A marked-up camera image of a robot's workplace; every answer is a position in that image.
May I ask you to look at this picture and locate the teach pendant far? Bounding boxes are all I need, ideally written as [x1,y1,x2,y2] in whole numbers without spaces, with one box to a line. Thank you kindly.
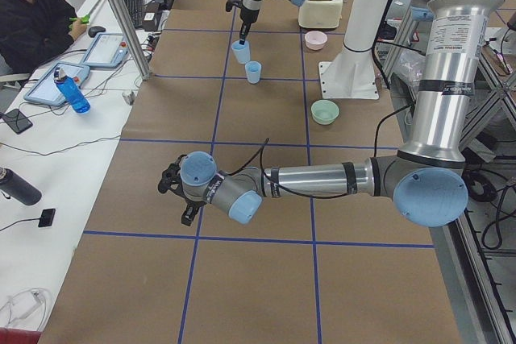
[81,32,128,68]

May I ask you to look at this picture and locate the small black square puck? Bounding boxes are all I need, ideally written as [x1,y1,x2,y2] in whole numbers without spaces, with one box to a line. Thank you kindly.
[38,208,56,228]

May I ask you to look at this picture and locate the teach pendant near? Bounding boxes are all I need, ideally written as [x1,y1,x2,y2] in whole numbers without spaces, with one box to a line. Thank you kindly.
[23,62,90,106]

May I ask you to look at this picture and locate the green bowl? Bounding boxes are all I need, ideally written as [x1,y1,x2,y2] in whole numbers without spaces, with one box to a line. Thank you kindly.
[310,99,339,126]

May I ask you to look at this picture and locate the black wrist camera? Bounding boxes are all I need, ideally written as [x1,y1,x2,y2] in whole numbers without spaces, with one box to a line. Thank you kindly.
[157,154,185,197]
[225,0,243,12]

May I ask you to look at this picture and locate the black smartphone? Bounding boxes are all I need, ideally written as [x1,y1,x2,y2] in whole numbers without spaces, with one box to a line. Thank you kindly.
[1,108,33,135]

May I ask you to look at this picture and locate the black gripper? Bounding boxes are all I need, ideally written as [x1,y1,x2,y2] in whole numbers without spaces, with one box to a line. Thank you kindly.
[177,189,206,226]
[239,6,259,45]

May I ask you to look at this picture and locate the cream toaster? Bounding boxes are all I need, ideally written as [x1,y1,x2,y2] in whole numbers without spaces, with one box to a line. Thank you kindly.
[298,0,343,30]

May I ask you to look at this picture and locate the blue water bottle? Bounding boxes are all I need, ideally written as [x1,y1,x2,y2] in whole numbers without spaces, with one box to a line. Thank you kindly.
[53,66,90,114]

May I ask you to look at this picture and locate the light blue cup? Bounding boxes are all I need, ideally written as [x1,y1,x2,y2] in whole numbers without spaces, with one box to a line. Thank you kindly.
[244,60,262,85]
[231,40,251,64]

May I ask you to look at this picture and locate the dark grey thermos bottle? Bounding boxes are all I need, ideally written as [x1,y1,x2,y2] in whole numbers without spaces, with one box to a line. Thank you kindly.
[1,168,42,205]

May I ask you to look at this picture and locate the black computer mouse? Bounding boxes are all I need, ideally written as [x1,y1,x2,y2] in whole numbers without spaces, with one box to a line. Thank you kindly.
[88,26,106,38]

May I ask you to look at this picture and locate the aluminium frame post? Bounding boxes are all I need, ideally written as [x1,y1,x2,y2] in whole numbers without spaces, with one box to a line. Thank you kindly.
[108,0,151,81]

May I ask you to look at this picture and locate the teach pendant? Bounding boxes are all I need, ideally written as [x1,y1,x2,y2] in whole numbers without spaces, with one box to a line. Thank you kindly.
[23,62,90,106]
[81,32,128,68]

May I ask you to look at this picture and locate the white power adapter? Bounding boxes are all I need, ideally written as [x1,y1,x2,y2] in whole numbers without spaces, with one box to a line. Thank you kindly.
[7,288,48,322]

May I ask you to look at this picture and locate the pink bowl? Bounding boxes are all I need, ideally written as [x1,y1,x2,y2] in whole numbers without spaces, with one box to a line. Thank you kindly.
[304,31,327,51]

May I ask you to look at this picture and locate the black keyboard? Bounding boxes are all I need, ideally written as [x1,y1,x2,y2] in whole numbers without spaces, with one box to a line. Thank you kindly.
[123,0,144,29]

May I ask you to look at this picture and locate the person in black sweater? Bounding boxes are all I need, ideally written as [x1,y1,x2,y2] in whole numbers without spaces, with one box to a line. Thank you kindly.
[1,0,87,73]

